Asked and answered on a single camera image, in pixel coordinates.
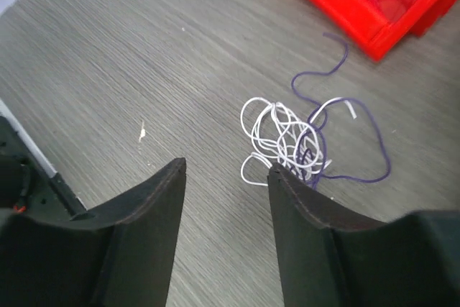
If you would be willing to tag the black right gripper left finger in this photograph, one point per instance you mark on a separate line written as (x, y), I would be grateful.
(119, 253)

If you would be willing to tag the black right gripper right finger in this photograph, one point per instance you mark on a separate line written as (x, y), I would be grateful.
(329, 255)

